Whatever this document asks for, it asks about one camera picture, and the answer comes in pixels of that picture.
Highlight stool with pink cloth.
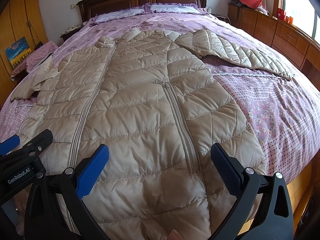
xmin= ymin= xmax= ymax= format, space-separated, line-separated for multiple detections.
xmin=10 ymin=41 xmax=58 ymax=81

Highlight left purple ruffled pillow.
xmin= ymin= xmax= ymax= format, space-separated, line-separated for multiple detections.
xmin=90 ymin=8 xmax=146 ymax=25

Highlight red items on windowsill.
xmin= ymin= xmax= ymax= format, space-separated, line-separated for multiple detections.
xmin=277 ymin=8 xmax=293 ymax=24

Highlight beige quilted down coat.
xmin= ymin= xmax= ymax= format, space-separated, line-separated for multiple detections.
xmin=18 ymin=28 xmax=292 ymax=239

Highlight brown wooden dresser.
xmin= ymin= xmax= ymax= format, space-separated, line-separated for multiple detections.
xmin=228 ymin=3 xmax=319 ymax=88

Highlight person's right hand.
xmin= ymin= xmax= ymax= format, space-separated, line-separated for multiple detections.
xmin=167 ymin=229 xmax=182 ymax=240

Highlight purple ruffled pillow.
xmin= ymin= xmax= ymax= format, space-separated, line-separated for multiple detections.
xmin=145 ymin=3 xmax=208 ymax=15
xmin=90 ymin=8 xmax=146 ymax=25

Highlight dark wooden nightstand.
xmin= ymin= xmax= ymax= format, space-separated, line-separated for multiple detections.
xmin=60 ymin=24 xmax=83 ymax=42

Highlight right purple ruffled pillow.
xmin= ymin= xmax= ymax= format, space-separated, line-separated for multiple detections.
xmin=145 ymin=3 xmax=208 ymax=15

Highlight window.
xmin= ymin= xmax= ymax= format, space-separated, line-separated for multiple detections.
xmin=284 ymin=0 xmax=319 ymax=44

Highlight pink floral bedspread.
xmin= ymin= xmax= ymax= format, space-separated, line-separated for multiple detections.
xmin=0 ymin=11 xmax=320 ymax=190

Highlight blue yellow painting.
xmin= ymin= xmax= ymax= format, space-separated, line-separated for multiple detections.
xmin=5 ymin=37 xmax=32 ymax=69

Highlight yellow wooden wardrobe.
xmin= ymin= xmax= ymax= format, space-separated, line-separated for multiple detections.
xmin=1 ymin=0 xmax=48 ymax=105

